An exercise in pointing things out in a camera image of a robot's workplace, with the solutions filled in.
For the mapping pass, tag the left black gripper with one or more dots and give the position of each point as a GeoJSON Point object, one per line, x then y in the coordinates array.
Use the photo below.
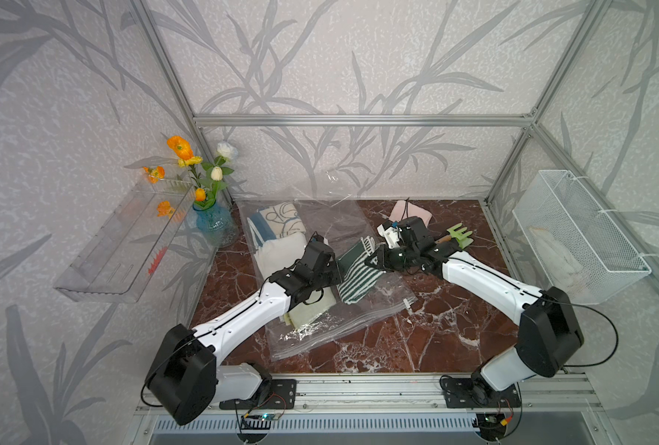
{"type": "Point", "coordinates": [333, 266]}

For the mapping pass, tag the orange white artificial flowers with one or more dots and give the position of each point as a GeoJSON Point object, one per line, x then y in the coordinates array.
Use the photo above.
{"type": "Point", "coordinates": [207, 177]}

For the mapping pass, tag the aluminium front rail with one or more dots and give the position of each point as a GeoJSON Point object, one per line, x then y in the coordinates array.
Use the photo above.
{"type": "Point", "coordinates": [426, 393]}

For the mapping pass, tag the white wire mesh basket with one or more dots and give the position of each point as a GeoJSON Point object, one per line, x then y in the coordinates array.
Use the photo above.
{"type": "Point", "coordinates": [558, 201]}

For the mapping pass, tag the aluminium cage frame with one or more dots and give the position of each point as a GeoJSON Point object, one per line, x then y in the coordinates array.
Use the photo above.
{"type": "Point", "coordinates": [530, 123]}

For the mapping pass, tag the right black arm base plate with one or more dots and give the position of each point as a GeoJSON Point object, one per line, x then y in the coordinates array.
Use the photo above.
{"type": "Point", "coordinates": [472, 393]}

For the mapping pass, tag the green garden fork wooden handle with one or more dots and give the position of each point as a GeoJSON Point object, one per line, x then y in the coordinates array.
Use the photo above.
{"type": "Point", "coordinates": [458, 233]}

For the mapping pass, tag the blue patterned towel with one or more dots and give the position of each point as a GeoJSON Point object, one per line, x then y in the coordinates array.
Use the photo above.
{"type": "Point", "coordinates": [274, 222]}

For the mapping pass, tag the green white striped towel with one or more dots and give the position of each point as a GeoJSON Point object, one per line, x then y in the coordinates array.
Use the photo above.
{"type": "Point", "coordinates": [358, 279]}

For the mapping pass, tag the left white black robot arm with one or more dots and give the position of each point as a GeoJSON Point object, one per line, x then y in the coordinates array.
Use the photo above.
{"type": "Point", "coordinates": [187, 374]}

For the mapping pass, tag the pink folded towel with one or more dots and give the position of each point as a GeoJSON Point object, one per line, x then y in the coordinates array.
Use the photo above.
{"type": "Point", "coordinates": [405, 209]}

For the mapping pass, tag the white cloth in basket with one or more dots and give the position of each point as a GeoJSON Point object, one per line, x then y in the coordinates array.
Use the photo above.
{"type": "Point", "coordinates": [563, 269]}

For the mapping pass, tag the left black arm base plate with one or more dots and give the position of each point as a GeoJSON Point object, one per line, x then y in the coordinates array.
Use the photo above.
{"type": "Point", "coordinates": [278, 394]}

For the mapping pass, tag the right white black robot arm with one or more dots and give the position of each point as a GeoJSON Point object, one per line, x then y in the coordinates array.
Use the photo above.
{"type": "Point", "coordinates": [548, 330]}

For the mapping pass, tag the light green towel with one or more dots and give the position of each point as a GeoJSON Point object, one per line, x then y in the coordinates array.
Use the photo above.
{"type": "Point", "coordinates": [309, 311]}

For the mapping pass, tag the clear acrylic wall shelf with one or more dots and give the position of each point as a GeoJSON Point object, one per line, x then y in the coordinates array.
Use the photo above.
{"type": "Point", "coordinates": [113, 266]}

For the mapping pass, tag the blue glass vase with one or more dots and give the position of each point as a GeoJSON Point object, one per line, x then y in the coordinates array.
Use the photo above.
{"type": "Point", "coordinates": [216, 224]}

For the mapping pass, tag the clear plastic vacuum bag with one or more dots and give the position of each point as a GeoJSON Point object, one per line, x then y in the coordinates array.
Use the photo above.
{"type": "Point", "coordinates": [328, 206]}

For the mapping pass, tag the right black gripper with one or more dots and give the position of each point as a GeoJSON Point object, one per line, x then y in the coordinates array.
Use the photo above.
{"type": "Point", "coordinates": [381, 258]}

